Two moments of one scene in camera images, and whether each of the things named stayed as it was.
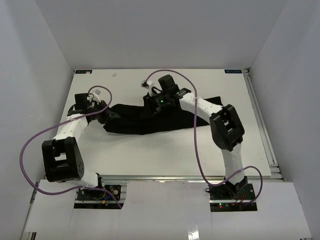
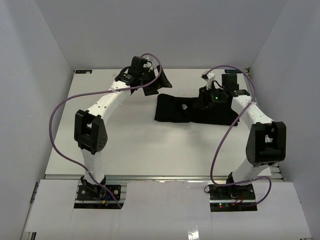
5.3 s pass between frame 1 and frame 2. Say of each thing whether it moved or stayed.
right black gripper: moved
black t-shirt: moved
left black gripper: moved
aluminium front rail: stayed
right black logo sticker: stayed
